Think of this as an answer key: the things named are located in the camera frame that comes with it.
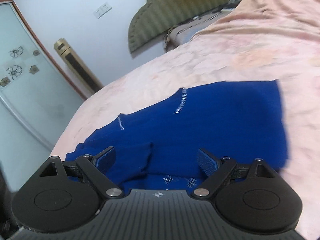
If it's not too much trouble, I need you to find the white wall socket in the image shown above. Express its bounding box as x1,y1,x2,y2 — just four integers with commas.
93,2,112,19

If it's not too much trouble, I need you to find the pink floral bed sheet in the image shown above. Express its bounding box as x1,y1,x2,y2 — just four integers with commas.
52,20,319,239

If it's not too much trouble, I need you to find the olive padded headboard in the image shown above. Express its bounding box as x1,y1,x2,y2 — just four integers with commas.
128,0,230,53

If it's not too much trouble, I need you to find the blue knit sweater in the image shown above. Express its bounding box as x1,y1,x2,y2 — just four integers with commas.
66,81,288,192

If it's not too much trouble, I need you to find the frosted glass wardrobe door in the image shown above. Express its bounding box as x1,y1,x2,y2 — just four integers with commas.
1,3,83,189

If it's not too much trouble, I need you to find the gold tower fan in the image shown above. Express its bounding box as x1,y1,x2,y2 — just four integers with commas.
54,38,104,94

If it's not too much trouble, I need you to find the peach blanket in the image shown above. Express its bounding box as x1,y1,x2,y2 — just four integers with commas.
195,0,320,46

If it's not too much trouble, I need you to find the brown striped pillow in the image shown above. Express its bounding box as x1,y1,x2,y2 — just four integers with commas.
163,8,234,52

